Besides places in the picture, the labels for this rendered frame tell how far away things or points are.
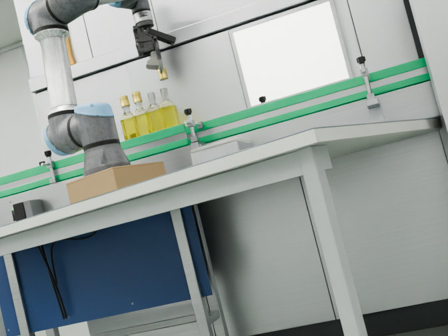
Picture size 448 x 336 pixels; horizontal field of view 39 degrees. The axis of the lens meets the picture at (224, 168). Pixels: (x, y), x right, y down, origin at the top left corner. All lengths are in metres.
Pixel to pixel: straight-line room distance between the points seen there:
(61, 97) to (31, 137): 4.38
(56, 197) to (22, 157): 4.02
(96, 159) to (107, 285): 0.69
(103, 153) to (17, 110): 4.67
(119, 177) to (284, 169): 0.54
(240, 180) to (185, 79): 1.08
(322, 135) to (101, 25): 1.59
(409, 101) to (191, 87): 0.88
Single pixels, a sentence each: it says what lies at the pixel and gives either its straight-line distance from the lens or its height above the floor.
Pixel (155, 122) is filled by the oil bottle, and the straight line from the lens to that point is 2.48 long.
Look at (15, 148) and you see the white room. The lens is 6.58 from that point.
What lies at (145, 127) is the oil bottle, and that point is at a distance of 2.49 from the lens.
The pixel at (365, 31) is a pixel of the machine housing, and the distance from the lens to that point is 2.52.
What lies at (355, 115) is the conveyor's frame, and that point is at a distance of 2.26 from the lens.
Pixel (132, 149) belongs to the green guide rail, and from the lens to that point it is 2.39.
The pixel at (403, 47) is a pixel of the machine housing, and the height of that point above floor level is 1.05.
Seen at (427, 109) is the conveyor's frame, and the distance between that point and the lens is 2.26.
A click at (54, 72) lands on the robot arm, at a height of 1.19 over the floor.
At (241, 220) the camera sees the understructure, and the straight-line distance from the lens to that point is 2.55.
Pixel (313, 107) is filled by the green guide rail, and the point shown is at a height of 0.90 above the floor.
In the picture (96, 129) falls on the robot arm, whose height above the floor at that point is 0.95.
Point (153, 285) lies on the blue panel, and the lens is 2.40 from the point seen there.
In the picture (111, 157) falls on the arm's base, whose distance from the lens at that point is 1.94.
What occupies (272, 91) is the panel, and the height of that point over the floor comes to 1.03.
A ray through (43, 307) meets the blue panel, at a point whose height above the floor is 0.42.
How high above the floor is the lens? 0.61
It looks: 4 degrees up
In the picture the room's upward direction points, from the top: 14 degrees counter-clockwise
